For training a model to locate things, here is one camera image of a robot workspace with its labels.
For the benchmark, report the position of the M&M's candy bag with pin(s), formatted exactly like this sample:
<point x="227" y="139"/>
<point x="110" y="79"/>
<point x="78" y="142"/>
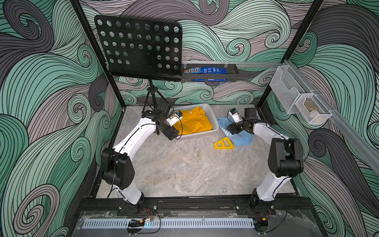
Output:
<point x="193" y="70"/>

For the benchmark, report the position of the white slotted cable duct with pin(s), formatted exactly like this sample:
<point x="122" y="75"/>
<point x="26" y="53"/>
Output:
<point x="173" y="223"/>

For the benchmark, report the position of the electronics board with wires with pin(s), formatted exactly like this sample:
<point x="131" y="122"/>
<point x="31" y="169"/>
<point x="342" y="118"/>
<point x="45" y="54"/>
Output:
<point x="269" y="223"/>
<point x="135" y="226"/>

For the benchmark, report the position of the black perforated music stand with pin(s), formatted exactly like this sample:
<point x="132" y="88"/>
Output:
<point x="142" y="48"/>

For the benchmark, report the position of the left electronics board with wires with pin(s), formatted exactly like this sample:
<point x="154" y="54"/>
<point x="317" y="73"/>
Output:
<point x="135" y="226"/>

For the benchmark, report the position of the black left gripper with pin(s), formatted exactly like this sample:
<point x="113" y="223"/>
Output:
<point x="168" y="134"/>

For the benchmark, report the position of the yellow triangle ruler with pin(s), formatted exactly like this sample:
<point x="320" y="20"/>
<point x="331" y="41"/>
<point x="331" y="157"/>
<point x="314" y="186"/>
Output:
<point x="224" y="144"/>

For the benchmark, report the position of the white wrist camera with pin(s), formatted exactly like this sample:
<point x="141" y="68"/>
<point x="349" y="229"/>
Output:
<point x="174" y="118"/>
<point x="234" y="116"/>

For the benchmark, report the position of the yellow t-shirt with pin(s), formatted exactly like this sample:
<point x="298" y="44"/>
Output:
<point x="193" y="121"/>

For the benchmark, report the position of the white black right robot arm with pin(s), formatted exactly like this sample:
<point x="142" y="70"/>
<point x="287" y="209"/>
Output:
<point x="284" y="159"/>

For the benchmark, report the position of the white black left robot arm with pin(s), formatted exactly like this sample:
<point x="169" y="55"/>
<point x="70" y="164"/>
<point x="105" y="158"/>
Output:
<point x="116" y="163"/>

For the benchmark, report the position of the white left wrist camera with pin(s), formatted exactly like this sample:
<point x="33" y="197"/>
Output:
<point x="174" y="118"/>

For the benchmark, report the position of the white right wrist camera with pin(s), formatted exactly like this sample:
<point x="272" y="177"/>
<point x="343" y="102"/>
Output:
<point x="234" y="116"/>

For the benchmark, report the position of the clear plastic wall bin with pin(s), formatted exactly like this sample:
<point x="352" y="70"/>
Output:
<point x="286" y="88"/>

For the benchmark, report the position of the small clear wall bin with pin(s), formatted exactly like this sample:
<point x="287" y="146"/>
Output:
<point x="312" y="113"/>

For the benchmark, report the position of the right electronics board with wires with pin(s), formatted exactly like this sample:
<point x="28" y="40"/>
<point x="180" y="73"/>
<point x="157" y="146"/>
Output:
<point x="269" y="223"/>

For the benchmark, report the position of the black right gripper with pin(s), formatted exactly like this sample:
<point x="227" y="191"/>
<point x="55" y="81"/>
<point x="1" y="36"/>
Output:
<point x="233" y="128"/>

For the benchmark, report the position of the white plastic basket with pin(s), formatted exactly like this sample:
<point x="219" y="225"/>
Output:
<point x="208" y="112"/>

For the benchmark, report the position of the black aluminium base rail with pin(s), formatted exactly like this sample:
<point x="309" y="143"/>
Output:
<point x="240" y="204"/>

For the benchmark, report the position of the light blue t-shirt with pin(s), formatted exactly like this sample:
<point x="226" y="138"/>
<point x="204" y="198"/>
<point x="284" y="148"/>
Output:
<point x="241" y="139"/>

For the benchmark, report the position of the blue snack packet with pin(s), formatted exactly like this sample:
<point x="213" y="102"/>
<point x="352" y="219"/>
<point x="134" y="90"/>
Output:
<point x="213" y="70"/>

